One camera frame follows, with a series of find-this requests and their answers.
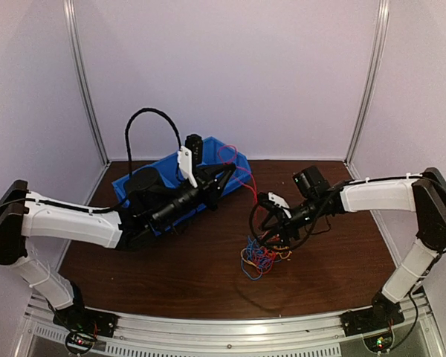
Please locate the blue three-compartment bin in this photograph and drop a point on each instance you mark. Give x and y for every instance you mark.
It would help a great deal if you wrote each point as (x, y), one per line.
(166, 198)

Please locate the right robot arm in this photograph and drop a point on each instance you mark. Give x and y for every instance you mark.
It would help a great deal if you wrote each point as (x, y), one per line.
(410, 211)

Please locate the right aluminium frame post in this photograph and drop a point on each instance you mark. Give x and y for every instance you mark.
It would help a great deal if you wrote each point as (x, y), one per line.
(378, 45)

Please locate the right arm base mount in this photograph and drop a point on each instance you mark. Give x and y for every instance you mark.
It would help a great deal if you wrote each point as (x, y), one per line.
(374, 323)

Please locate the aluminium frame post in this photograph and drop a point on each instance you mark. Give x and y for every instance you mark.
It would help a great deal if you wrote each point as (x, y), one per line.
(378, 45)
(82, 80)

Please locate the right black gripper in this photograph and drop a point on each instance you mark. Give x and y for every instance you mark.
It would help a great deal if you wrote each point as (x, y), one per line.
(280, 227)

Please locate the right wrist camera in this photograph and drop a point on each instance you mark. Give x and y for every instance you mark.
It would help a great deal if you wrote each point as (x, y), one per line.
(279, 201)

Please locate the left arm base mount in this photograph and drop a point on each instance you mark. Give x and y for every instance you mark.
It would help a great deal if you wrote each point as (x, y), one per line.
(84, 325)

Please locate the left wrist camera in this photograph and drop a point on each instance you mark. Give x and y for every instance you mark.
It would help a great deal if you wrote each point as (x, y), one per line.
(189, 156)

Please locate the left aluminium frame post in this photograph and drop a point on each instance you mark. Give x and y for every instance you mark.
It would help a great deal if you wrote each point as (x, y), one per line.
(82, 80)

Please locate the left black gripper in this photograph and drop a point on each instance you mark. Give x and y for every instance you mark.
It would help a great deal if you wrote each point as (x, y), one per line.
(210, 186)

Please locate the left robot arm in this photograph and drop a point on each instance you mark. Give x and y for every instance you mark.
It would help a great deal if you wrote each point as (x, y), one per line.
(25, 214)

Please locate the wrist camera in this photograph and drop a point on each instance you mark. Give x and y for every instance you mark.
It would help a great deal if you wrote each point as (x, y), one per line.
(189, 156)
(279, 201)

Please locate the front aluminium rail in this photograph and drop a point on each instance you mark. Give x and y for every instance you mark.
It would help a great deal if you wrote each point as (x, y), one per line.
(140, 335)

